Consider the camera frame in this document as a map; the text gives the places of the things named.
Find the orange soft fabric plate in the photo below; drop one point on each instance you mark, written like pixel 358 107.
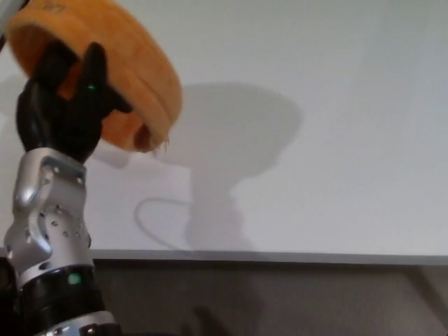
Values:
pixel 133 59

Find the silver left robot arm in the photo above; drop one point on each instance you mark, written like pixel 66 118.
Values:
pixel 52 227

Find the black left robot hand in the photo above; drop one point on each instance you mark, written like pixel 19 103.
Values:
pixel 59 119

